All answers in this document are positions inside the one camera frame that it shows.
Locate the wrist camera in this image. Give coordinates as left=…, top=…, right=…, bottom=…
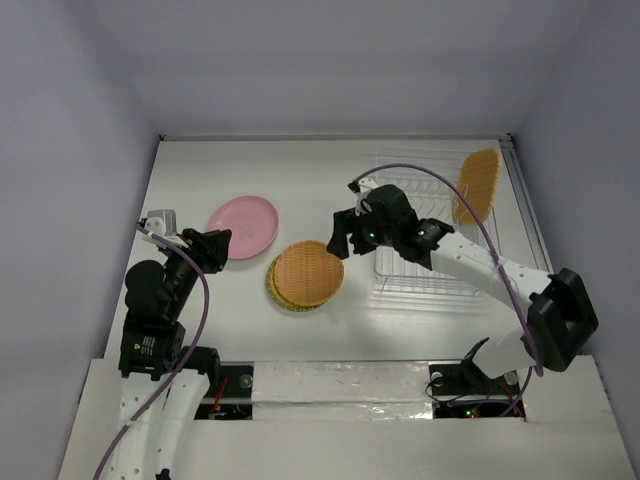
left=137, top=209, right=182, bottom=247
left=348, top=177, right=379, bottom=216

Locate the orange round woven plate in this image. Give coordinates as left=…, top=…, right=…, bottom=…
left=276, top=240, right=344, bottom=305

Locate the white wire dish rack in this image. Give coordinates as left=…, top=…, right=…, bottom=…
left=366, top=148, right=508, bottom=301

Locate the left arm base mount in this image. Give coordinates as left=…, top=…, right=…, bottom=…
left=194, top=363, right=254, bottom=421

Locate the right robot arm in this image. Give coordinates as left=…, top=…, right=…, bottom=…
left=327, top=185, right=599, bottom=392

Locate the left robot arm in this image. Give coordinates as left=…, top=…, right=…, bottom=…
left=93, top=217, right=232, bottom=479

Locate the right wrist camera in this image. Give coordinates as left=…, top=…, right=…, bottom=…
left=348, top=177, right=379, bottom=216

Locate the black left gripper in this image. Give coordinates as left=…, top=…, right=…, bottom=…
left=160, top=225, right=231, bottom=315

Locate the pink round plate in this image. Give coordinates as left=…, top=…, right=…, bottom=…
left=207, top=195, right=279, bottom=260

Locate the orange square woven tray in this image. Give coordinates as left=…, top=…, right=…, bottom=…
left=457, top=148, right=502, bottom=223

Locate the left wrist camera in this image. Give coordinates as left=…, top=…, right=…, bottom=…
left=137, top=209, right=182, bottom=247

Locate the silver foil strip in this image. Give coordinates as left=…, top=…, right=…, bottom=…
left=251, top=361, right=433, bottom=422

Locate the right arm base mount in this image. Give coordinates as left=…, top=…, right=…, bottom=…
left=425, top=338, right=520, bottom=402

